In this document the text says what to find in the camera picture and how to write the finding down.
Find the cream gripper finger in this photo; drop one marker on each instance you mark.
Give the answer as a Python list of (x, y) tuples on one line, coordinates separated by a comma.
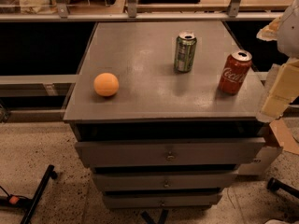
[(270, 31), (280, 89)]

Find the red coke can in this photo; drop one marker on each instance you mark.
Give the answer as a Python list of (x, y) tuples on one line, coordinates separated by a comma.
[(235, 71)]

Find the green soda can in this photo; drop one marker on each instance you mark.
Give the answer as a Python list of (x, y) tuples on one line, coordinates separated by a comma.
[(185, 50)]

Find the cardboard piece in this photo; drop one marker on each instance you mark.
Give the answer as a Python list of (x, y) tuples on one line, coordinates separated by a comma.
[(284, 136)]

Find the top grey drawer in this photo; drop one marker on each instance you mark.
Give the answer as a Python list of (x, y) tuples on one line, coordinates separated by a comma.
[(168, 152)]

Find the grey drawer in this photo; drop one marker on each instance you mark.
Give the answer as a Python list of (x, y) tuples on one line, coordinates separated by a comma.
[(160, 200), (168, 152), (164, 180)]

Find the black caster leg right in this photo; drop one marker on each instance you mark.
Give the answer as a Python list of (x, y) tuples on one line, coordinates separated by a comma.
[(274, 185)]

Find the middle grey drawer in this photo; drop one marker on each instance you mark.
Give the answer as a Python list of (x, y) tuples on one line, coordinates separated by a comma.
[(164, 180)]

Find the grey drawer cabinet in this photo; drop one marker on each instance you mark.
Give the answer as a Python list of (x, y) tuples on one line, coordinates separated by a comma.
[(156, 102)]

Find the orange fruit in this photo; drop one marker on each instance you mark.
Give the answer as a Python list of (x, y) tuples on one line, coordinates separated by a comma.
[(106, 84)]

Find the bottom grey drawer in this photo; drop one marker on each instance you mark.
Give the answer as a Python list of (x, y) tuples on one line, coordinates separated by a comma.
[(160, 200)]

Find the metal shelf rail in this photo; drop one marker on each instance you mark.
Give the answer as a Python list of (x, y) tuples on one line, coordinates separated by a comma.
[(135, 10)]

